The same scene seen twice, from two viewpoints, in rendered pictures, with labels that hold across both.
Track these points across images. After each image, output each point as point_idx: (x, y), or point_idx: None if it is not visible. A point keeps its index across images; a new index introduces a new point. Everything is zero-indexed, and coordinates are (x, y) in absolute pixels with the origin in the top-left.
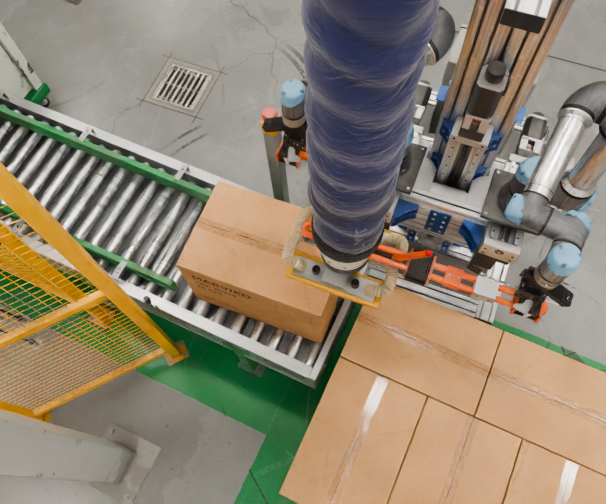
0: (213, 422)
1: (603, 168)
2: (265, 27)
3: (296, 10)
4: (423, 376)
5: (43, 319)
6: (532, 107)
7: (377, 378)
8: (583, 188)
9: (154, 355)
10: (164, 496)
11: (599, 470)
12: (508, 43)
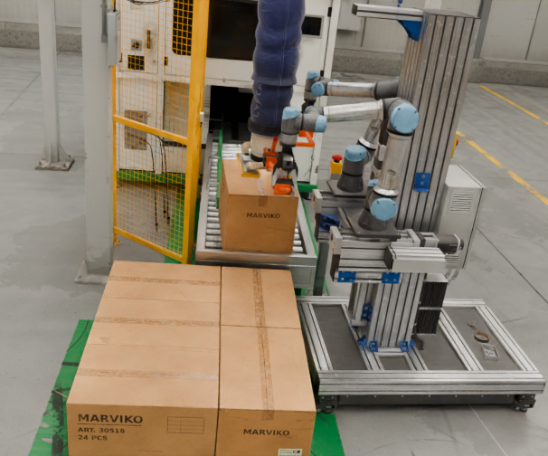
0: None
1: (386, 161)
2: None
3: (491, 264)
4: (233, 299)
5: (163, 130)
6: None
7: (217, 281)
8: (379, 184)
9: (176, 254)
10: (87, 292)
11: (221, 392)
12: (405, 95)
